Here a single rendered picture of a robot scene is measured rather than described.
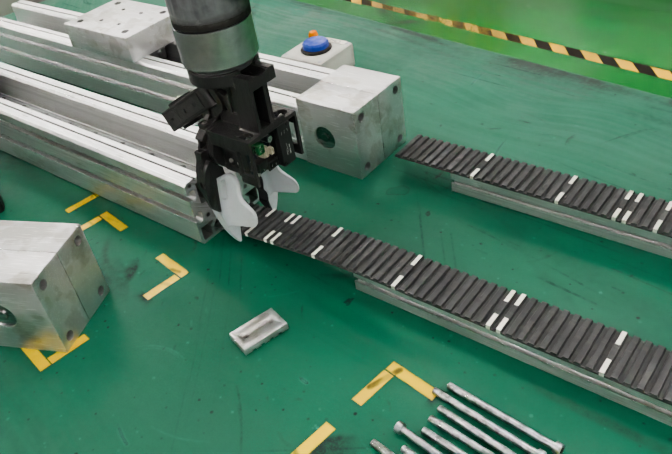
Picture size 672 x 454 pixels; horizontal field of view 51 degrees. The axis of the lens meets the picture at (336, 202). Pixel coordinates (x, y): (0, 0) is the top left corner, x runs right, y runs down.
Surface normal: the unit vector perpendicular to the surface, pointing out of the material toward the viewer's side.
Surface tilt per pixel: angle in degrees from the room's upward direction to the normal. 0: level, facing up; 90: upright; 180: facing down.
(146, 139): 90
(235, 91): 90
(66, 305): 90
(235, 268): 0
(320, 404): 0
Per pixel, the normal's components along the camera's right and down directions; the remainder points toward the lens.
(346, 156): -0.61, 0.54
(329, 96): -0.14, -0.79
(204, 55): -0.16, 0.60
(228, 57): 0.43, 0.49
